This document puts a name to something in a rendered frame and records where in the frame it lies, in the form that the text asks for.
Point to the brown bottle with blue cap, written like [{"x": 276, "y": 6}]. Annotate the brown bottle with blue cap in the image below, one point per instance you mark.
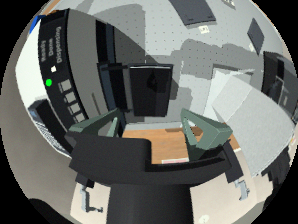
[{"x": 37, "y": 18}]

